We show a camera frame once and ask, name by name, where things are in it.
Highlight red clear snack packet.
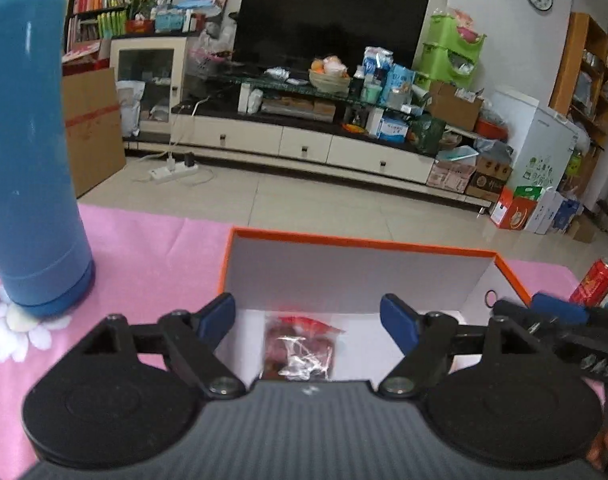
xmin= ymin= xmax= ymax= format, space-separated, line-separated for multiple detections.
xmin=259 ymin=315 xmax=343 ymax=382

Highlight right hand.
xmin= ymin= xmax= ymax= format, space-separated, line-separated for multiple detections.
xmin=586 ymin=429 xmax=608 ymax=470

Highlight red soda can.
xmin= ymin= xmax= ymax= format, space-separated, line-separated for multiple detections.
xmin=569 ymin=258 xmax=608 ymax=308

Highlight pink floral tablecloth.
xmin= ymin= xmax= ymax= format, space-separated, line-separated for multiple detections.
xmin=0 ymin=206 xmax=577 ymax=479

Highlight orange storage box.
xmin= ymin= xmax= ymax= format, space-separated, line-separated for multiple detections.
xmin=216 ymin=229 xmax=530 ymax=384

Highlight orange gift box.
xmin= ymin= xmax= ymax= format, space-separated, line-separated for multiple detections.
xmin=490 ymin=186 xmax=542 ymax=231

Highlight white power strip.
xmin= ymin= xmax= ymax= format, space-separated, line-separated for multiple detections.
xmin=149 ymin=152 xmax=199 ymax=184

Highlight blue thermos bottle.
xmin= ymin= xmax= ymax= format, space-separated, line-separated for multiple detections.
xmin=0 ymin=0 xmax=95 ymax=318

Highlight white chest freezer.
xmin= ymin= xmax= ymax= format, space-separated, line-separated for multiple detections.
xmin=490 ymin=87 xmax=584 ymax=191

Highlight large cardboard box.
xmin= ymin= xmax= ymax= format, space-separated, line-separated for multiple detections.
xmin=62 ymin=68 xmax=126 ymax=197

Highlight white tv stand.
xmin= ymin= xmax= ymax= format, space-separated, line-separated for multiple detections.
xmin=169 ymin=66 xmax=492 ymax=209

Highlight wooden shelf unit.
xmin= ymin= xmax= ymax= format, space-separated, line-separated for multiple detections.
xmin=548 ymin=12 xmax=608 ymax=151

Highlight white glass door cabinet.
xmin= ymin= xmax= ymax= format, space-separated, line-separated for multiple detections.
xmin=110 ymin=36 xmax=188 ymax=134

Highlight fruit basket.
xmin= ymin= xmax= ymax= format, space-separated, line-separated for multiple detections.
xmin=308 ymin=55 xmax=351 ymax=96

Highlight green stacking bins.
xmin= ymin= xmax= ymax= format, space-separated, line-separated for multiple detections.
xmin=415 ymin=12 xmax=486 ymax=90

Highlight black television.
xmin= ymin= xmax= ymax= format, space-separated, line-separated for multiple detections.
xmin=233 ymin=0 xmax=429 ymax=70

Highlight dark bookshelf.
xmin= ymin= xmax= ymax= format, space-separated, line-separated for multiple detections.
xmin=64 ymin=0 xmax=154 ymax=52

